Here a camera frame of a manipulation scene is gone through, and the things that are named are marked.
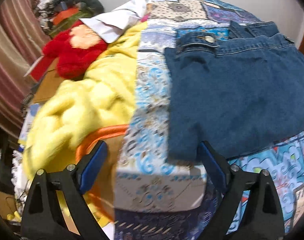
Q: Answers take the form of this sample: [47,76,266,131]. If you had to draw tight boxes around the blue denim jacket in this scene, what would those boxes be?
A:
[164,22,304,161]

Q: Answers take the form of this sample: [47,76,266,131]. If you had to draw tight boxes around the blue patchwork bed cover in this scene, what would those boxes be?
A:
[114,0,304,239]

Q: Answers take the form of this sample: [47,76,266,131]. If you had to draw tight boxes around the striped maroon curtain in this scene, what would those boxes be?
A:
[0,0,49,138]

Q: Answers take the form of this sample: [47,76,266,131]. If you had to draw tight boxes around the yellow fluffy blanket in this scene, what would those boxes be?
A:
[22,22,147,180]

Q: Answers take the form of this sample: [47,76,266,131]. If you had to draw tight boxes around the red plush toy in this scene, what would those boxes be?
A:
[28,20,108,81]

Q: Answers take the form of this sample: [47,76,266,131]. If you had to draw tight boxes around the brown cardboard box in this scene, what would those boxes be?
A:
[32,58,64,103]

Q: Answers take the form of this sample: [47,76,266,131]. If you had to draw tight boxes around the clothes pile in corner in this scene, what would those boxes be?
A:
[34,0,104,38]

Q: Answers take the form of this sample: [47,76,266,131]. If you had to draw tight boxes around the white folded shirt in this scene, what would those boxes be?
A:
[80,0,155,43]

